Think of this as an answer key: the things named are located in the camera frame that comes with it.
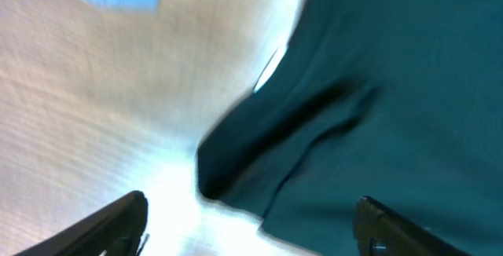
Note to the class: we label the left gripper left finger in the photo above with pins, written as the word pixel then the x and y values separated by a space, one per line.
pixel 114 230

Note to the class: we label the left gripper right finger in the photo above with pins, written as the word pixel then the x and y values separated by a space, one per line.
pixel 380 231

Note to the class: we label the black shirt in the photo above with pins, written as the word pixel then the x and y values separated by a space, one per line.
pixel 400 100

